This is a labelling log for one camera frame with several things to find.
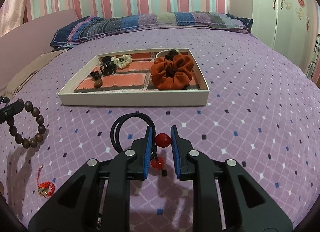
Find brown wooden bead bracelet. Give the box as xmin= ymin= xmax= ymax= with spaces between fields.
xmin=6 ymin=98 xmax=47 ymax=150

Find red string charm bracelet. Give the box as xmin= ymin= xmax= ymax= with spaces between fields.
xmin=36 ymin=164 xmax=57 ymax=199

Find black hair tie red beads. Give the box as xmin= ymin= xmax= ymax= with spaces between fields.
xmin=109 ymin=112 xmax=173 ymax=171

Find white shallow jewelry tray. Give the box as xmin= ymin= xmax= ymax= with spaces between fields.
xmin=58 ymin=48 xmax=209 ymax=107

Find small black object on bed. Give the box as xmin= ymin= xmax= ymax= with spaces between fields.
xmin=0 ymin=96 xmax=10 ymax=108

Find pink bed headboard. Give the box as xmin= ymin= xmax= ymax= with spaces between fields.
xmin=1 ymin=9 xmax=78 ymax=90

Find beige folded cloth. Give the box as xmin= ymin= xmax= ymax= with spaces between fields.
xmin=1 ymin=49 xmax=68 ymax=99

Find purple diamond pattern bedspread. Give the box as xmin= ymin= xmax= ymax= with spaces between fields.
xmin=1 ymin=28 xmax=319 ymax=225

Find pink curtain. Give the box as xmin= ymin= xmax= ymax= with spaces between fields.
xmin=1 ymin=0 xmax=27 ymax=36

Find blue purple patchwork pillow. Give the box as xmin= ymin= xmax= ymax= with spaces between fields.
xmin=50 ymin=12 xmax=254 ymax=48

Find black hair claw clip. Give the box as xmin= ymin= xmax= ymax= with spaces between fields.
xmin=100 ymin=56 xmax=117 ymax=76

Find cream patterned scrunchie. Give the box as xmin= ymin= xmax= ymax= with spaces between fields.
xmin=111 ymin=54 xmax=132 ymax=69

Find rust orange fabric scrunchie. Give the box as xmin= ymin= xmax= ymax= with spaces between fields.
xmin=150 ymin=54 xmax=194 ymax=90

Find silver bangle with black tie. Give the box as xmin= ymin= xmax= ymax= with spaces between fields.
xmin=156 ymin=49 xmax=180 ymax=61

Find white wardrobe with decals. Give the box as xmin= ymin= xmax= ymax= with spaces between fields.
xmin=253 ymin=0 xmax=318 ymax=72

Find small brown pendant hair tie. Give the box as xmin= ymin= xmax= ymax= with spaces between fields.
xmin=90 ymin=70 xmax=104 ymax=89

